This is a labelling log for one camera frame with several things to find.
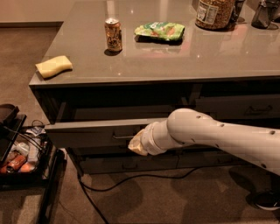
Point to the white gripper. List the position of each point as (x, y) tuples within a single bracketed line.
[(147, 140)]

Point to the yellow sponge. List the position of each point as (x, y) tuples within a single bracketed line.
[(54, 66)]

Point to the green chip bag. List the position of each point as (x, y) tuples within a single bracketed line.
[(161, 30)]

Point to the grey drawer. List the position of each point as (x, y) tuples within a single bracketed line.
[(207, 158), (128, 164), (102, 127), (240, 107), (101, 150)]

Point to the large glass snack jar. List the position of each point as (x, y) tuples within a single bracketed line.
[(214, 14)]

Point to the orange soda can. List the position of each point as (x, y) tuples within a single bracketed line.
[(113, 34)]

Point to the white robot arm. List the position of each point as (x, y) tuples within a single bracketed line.
[(186, 127)]

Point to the grey counter cabinet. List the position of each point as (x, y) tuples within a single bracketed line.
[(149, 71)]

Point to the dark shoe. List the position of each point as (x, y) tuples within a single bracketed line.
[(269, 201)]

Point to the dark stemmed glass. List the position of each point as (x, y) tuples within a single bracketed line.
[(237, 9)]

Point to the black cart with clutter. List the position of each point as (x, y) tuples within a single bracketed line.
[(28, 159)]

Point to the dark glass pitcher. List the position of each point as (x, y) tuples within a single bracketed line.
[(267, 15)]

